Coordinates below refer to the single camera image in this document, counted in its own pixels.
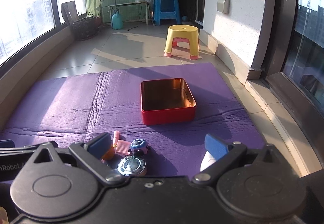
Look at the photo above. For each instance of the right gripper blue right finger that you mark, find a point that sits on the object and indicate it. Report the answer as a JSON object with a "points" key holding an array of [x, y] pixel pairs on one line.
{"points": [[216, 146]]}

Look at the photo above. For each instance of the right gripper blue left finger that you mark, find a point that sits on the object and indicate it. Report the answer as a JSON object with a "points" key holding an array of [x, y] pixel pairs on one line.
{"points": [[99, 145]]}

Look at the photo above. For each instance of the orange fruit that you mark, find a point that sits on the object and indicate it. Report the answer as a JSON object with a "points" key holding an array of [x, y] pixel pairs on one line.
{"points": [[109, 154]]}

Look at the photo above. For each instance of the pink tube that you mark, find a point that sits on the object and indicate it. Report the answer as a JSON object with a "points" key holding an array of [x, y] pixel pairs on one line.
{"points": [[115, 138]]}

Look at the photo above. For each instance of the pink comb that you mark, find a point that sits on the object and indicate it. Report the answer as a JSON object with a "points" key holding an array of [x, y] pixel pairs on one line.
{"points": [[123, 147]]}

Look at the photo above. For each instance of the round metal tin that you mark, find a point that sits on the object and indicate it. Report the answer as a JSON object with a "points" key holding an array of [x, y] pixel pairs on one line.
{"points": [[132, 166]]}

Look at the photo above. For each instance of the purple floor mat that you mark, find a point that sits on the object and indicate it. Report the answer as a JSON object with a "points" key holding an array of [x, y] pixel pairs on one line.
{"points": [[78, 108]]}

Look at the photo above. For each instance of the red metal tin box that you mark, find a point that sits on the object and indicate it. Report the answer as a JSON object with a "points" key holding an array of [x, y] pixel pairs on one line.
{"points": [[166, 101]]}

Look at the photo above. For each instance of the dark woven plant basket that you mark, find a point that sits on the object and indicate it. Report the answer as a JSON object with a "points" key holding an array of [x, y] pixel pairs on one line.
{"points": [[85, 28]]}

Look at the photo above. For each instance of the yellow plastic stool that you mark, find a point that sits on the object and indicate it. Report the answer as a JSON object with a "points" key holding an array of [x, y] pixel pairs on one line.
{"points": [[183, 34]]}

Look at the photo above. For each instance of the blue plastic stool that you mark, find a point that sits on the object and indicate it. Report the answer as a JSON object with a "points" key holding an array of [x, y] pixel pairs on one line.
{"points": [[166, 9]]}

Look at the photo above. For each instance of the white metal bench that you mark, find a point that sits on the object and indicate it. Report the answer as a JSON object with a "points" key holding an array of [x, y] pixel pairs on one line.
{"points": [[131, 12]]}

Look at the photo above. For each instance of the grey wall box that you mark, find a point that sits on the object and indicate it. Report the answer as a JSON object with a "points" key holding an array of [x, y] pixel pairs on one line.
{"points": [[223, 6]]}

